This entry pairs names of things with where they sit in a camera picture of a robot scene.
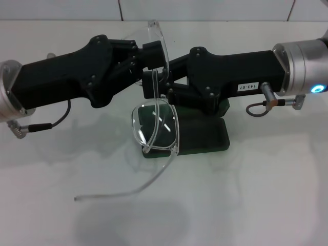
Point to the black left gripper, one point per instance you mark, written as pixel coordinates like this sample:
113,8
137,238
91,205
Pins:
64,74

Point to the green glasses case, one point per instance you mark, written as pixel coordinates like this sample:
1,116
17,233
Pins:
205,133

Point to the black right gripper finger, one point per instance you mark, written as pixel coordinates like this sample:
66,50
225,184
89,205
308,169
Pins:
151,50
151,62

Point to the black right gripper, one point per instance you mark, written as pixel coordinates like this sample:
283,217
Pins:
243,69

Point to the clear plastic glasses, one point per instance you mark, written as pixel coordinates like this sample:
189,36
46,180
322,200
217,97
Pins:
155,102

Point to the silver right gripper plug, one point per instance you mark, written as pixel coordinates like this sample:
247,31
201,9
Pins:
267,92

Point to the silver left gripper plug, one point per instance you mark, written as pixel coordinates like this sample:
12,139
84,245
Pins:
51,54

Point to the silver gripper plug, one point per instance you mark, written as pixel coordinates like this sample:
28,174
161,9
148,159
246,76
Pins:
51,54
267,92

